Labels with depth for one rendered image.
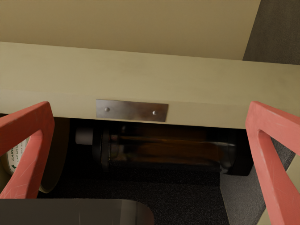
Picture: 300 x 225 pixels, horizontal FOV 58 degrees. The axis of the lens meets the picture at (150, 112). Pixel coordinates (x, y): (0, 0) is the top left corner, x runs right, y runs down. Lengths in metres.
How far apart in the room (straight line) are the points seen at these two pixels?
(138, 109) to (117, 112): 0.02
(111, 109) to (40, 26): 0.49
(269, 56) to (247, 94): 0.29
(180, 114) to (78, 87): 0.11
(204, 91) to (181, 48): 0.43
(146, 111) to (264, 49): 0.39
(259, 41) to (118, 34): 0.33
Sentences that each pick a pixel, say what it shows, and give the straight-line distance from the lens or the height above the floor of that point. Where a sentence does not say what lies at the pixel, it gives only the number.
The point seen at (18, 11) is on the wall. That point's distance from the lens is 0.74.
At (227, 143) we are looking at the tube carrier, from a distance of 0.41.
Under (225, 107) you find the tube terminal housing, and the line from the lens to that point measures 0.28.
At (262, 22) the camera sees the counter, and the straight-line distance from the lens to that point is 0.65.
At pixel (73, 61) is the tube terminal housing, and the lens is 0.33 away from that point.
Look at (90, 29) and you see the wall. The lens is 0.70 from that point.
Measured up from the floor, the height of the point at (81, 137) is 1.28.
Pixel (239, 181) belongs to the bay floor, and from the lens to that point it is 0.49.
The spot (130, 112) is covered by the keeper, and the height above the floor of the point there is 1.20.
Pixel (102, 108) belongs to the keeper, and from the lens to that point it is 0.27.
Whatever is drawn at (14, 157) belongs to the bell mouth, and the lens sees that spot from 0.39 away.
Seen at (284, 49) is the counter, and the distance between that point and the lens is 0.55.
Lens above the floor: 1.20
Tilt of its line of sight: 3 degrees down
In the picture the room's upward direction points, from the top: 86 degrees counter-clockwise
